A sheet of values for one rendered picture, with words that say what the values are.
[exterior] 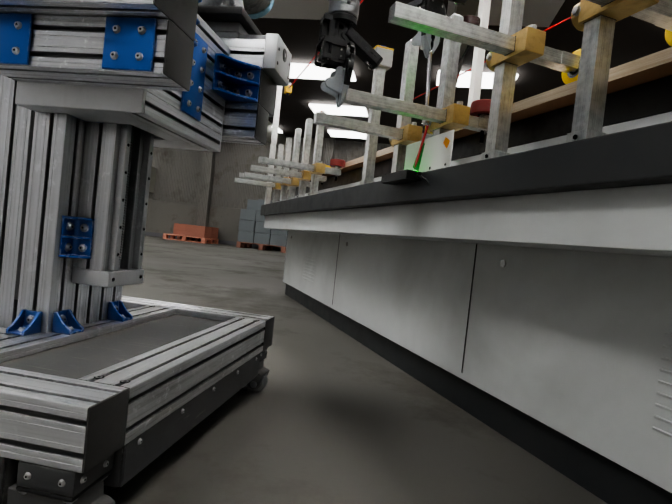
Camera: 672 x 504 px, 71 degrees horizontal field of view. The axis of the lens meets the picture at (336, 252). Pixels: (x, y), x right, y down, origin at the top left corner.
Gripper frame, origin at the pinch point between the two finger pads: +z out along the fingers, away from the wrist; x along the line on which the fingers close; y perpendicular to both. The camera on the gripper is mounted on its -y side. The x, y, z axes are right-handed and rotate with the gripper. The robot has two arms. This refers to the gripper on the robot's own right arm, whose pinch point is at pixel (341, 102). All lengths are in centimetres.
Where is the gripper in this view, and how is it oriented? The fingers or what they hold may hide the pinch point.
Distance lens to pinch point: 122.4
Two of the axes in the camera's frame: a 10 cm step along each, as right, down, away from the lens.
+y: -9.4, -1.0, -3.3
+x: 3.2, 0.6, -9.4
